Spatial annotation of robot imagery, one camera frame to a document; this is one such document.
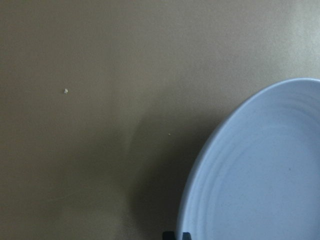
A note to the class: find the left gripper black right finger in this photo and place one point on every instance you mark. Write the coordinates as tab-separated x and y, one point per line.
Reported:
186	236

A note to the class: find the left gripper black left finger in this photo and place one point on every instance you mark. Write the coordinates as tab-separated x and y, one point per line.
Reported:
168	235

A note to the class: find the blue plate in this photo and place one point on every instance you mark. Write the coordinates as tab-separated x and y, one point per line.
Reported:
258	175

